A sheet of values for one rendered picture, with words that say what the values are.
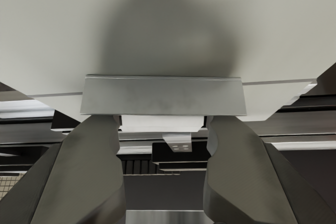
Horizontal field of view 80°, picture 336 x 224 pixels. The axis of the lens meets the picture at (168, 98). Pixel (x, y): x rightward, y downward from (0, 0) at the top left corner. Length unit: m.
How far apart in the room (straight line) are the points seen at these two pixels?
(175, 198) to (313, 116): 0.46
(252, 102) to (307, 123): 0.36
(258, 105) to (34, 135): 0.52
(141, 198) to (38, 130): 0.38
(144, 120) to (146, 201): 0.57
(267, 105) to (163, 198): 0.60
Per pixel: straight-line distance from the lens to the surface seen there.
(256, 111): 0.19
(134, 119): 0.19
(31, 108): 0.31
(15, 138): 0.62
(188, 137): 0.25
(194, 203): 0.72
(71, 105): 0.17
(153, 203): 0.73
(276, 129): 0.49
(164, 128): 0.22
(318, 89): 0.77
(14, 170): 0.55
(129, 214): 0.23
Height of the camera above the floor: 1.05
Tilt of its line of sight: 22 degrees down
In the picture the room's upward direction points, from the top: 179 degrees clockwise
